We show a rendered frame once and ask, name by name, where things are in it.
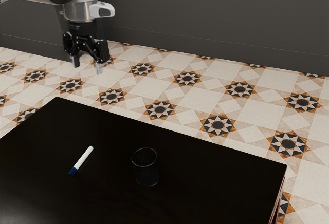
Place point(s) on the white marker pen blue cap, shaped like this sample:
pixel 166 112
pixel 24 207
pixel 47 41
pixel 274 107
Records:
pixel 81 161

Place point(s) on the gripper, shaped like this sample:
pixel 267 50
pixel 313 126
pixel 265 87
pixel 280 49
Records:
pixel 81 32

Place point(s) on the black mesh pen holder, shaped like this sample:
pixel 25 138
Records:
pixel 145 167

